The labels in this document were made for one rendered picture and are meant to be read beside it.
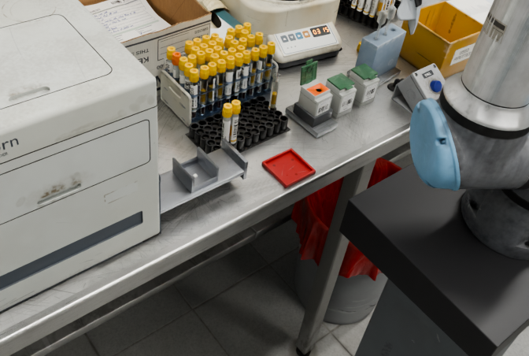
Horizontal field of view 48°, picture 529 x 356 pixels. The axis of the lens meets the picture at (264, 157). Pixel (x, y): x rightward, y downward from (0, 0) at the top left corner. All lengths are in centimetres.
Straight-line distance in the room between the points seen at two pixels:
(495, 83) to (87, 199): 51
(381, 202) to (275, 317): 102
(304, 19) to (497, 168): 65
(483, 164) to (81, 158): 49
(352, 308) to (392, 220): 93
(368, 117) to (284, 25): 27
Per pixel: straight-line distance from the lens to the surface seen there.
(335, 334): 190
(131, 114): 74
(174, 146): 107
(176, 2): 125
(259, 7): 126
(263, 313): 190
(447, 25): 147
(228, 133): 102
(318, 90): 112
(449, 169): 77
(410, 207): 95
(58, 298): 89
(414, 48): 137
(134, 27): 126
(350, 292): 174
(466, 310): 87
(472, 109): 75
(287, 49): 127
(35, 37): 81
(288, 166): 105
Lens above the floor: 161
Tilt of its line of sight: 43 degrees down
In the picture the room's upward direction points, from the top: 9 degrees clockwise
